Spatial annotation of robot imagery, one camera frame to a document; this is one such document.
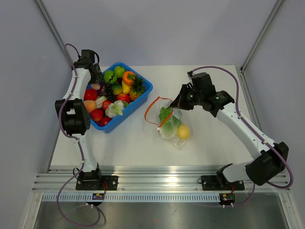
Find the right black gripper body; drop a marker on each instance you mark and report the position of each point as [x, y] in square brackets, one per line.
[198, 97]

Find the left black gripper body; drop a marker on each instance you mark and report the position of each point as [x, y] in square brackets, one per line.
[96, 78]

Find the clear zip top bag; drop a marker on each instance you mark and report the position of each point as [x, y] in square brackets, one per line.
[151, 116]

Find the pink egg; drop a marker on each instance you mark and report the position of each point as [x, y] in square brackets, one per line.
[96, 86]

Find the yellow lemon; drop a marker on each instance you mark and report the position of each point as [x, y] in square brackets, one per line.
[183, 131]

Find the green lettuce head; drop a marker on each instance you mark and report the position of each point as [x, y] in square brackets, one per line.
[169, 122]

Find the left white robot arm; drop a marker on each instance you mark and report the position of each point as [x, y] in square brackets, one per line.
[75, 121]

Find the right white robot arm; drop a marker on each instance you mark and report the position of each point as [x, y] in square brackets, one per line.
[268, 157]

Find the purple onion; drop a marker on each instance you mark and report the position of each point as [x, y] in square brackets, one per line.
[102, 89]

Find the large red tomato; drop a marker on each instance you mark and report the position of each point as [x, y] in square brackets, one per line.
[90, 94]

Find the dark grape bunch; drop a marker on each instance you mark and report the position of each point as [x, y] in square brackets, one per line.
[108, 93]

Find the green yellow mango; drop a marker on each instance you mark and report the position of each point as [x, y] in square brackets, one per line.
[117, 89]

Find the white scallion stalk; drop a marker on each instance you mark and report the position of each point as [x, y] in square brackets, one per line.
[99, 101]

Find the peach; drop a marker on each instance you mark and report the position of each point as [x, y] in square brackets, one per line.
[90, 105]

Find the yellow pepper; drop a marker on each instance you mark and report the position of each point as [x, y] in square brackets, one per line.
[125, 88]

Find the small pineapple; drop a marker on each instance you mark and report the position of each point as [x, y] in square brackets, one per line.
[137, 88]

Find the red apple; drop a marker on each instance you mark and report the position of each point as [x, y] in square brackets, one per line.
[124, 97]

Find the white green cabbage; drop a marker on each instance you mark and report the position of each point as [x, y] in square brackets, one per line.
[116, 108]

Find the left frame post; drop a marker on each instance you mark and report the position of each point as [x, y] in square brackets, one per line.
[52, 28]

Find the frame post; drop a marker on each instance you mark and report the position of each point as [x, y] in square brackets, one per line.
[52, 28]
[262, 33]

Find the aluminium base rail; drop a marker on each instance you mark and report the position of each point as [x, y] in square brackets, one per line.
[160, 179]

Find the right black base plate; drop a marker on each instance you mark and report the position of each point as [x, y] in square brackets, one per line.
[210, 183]

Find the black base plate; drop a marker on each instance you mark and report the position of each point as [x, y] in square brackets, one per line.
[112, 182]
[210, 183]

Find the right frame post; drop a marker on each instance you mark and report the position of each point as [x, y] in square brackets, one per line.
[262, 33]

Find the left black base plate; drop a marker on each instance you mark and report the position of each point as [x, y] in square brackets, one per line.
[112, 182]

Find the white slotted cable duct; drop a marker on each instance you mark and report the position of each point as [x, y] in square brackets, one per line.
[133, 197]

